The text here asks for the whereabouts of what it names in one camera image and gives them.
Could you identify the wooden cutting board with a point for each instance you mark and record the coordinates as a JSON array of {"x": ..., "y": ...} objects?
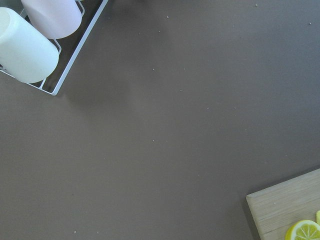
[{"x": 276, "y": 208}]

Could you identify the lemon slice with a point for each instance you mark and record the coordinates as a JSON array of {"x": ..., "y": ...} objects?
[
  {"x": 303, "y": 230},
  {"x": 318, "y": 217}
]

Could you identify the white wire cup rack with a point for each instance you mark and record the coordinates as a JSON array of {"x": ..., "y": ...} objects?
[{"x": 68, "y": 47}]

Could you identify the pink upturned cup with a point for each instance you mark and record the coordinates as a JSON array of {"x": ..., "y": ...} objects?
[{"x": 55, "y": 19}]

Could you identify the white upturned cup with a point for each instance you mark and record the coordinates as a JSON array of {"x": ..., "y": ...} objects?
[{"x": 24, "y": 52}]

